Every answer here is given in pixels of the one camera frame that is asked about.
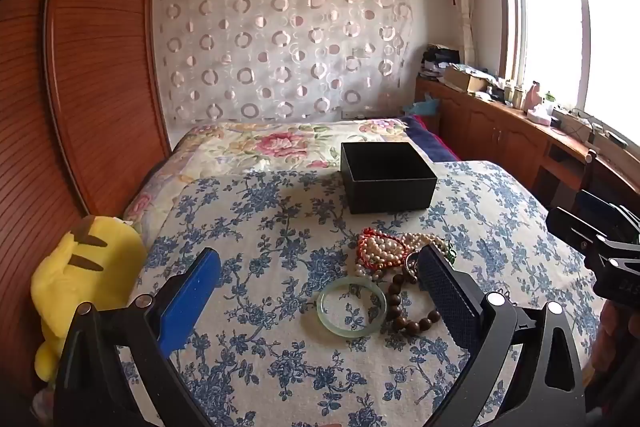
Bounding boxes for yellow plush toy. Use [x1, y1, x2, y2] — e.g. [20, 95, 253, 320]
[30, 215, 148, 383]

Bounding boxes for long wooden cabinet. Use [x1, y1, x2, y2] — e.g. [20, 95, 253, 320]
[415, 77, 640, 208]

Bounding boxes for pile of dark clothes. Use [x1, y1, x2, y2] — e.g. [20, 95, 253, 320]
[422, 44, 461, 80]

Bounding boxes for wooden framed window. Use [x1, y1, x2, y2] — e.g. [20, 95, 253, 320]
[495, 0, 640, 148]

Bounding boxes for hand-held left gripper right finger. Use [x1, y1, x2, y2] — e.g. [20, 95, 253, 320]
[416, 243, 587, 427]

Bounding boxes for navy blue blanket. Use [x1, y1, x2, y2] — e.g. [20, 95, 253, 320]
[402, 114, 461, 162]

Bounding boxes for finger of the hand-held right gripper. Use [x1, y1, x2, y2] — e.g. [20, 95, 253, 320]
[546, 206, 618, 253]
[575, 189, 640, 235]

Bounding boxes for person's right hand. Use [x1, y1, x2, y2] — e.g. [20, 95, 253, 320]
[590, 301, 640, 375]

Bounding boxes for black square box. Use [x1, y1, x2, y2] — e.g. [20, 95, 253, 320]
[340, 141, 438, 215]

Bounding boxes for circle patterned sheer curtain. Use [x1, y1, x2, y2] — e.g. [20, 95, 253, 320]
[152, 0, 413, 135]

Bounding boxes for pink floral quilt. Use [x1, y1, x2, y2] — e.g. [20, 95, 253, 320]
[122, 119, 416, 248]

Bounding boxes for brown wooden bead bracelet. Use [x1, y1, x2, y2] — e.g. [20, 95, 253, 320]
[387, 272, 443, 333]

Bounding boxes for pearl necklace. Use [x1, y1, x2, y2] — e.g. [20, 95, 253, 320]
[356, 232, 451, 284]

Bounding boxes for teal plastic bag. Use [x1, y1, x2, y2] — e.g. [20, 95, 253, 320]
[404, 93, 441, 115]

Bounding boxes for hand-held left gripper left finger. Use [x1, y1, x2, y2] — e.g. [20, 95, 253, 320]
[52, 248, 223, 427]

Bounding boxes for pale green jade bangle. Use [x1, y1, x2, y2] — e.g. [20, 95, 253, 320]
[316, 278, 387, 338]

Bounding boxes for open cardboard box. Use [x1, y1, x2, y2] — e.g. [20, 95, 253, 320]
[444, 64, 488, 92]

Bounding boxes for blue floral blanket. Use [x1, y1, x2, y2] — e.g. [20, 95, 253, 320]
[117, 161, 608, 427]

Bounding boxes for red braided cord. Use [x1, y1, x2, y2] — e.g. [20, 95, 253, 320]
[357, 227, 407, 279]

